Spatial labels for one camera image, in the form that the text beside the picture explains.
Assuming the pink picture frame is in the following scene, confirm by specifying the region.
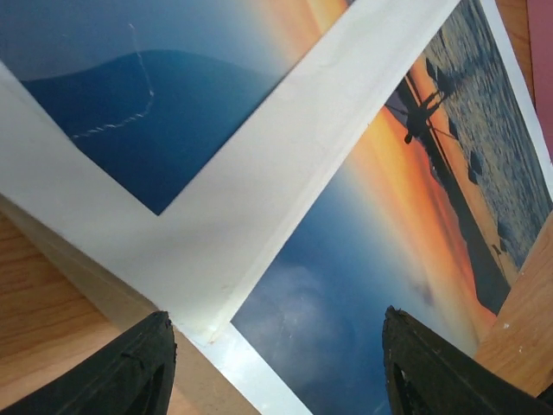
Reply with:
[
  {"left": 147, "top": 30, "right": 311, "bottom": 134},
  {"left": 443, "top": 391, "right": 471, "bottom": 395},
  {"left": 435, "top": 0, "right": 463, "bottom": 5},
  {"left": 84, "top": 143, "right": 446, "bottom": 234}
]
[{"left": 526, "top": 0, "right": 553, "bottom": 158}]

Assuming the sunset photo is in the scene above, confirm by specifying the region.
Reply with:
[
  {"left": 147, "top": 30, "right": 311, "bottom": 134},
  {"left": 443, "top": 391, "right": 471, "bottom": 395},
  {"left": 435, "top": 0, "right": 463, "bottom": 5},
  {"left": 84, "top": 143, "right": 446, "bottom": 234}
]
[{"left": 202, "top": 0, "right": 553, "bottom": 415}]

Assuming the white mat board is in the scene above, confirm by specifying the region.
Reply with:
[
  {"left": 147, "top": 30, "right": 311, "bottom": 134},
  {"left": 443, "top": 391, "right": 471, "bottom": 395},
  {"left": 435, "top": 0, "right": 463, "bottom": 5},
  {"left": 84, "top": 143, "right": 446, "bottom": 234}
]
[{"left": 1, "top": 1, "right": 455, "bottom": 343}]

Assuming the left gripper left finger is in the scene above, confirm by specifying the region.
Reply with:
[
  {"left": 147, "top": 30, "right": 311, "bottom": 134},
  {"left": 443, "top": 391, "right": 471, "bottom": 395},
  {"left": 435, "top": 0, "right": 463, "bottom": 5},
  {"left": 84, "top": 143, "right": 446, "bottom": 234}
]
[{"left": 1, "top": 311, "right": 176, "bottom": 414}]

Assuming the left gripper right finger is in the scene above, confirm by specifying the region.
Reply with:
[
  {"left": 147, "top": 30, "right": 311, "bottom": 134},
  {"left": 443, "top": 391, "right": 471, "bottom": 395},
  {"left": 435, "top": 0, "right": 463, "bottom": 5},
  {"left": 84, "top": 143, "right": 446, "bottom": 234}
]
[{"left": 382, "top": 306, "right": 552, "bottom": 414}]

